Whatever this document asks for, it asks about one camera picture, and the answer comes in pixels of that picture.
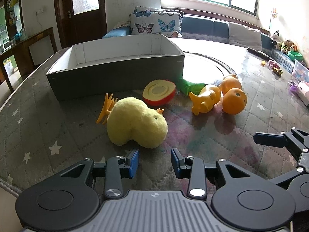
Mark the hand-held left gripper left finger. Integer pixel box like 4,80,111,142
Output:
60,148,140,200

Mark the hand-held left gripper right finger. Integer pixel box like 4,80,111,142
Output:
171,148,266,201

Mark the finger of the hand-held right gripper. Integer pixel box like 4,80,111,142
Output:
253,127,309,151
268,167,305,189

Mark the yellow plush duck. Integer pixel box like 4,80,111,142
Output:
97,93,168,149

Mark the orange toy front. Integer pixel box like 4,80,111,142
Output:
222,88,248,115

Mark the yellow rubber toy animal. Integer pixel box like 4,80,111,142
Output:
188,84,222,116

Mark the red toy apple half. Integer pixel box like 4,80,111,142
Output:
142,79,176,106

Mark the green packet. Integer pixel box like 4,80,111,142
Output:
179,77,206,96

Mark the grey cardboard box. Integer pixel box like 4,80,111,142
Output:
46,34,185,101

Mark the white and pink pack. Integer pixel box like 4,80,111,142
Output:
295,81,309,106

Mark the clear plastic storage box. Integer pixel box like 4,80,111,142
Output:
292,60,309,83

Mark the black rod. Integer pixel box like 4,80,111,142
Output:
247,48,272,60

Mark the green bowl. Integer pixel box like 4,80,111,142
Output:
288,51,304,61

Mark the grey star print table cover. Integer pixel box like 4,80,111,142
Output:
0,44,309,199

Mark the brown plush toy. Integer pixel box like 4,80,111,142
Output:
280,39,298,54

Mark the round black glass plate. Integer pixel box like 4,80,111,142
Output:
182,52,239,87

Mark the black and white plush toy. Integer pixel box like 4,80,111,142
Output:
271,30,282,50

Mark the white cushion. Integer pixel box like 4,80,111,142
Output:
228,22,262,52

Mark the dark blue sofa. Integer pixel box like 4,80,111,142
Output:
102,13,300,70

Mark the large butterfly print pillow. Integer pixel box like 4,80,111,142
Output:
129,10,184,38

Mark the small butterfly print pillow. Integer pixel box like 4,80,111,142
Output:
134,6,161,14

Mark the brown wooden door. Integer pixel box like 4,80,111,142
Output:
53,0,108,49

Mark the white box with yellow label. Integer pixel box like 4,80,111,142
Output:
2,60,14,77

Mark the brown wooden desk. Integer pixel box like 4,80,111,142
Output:
0,26,57,93

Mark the brown display cabinet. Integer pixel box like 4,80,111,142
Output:
0,0,25,54

